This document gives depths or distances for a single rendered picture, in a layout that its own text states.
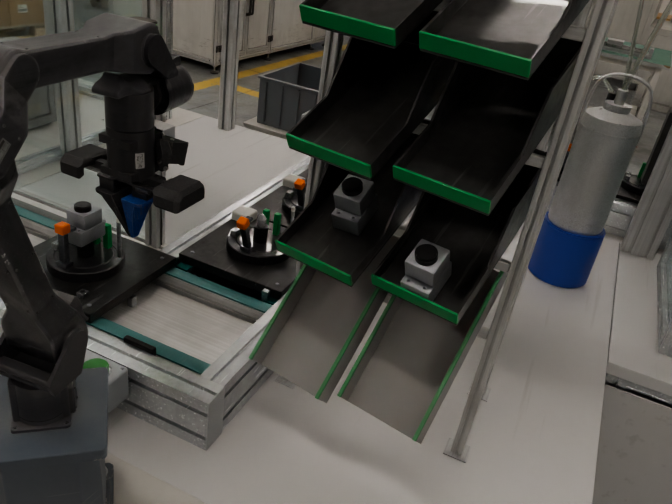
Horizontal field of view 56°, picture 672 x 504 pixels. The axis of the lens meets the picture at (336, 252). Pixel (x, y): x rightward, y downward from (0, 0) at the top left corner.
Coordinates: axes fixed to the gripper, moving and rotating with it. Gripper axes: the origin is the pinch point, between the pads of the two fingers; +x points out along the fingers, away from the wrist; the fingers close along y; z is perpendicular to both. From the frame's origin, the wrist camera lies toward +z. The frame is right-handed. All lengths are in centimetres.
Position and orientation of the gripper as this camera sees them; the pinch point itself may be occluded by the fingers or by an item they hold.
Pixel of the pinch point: (132, 213)
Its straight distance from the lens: 87.0
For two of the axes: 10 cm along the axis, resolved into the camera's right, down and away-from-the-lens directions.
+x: -1.3, 8.6, 5.0
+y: -9.0, -3.2, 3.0
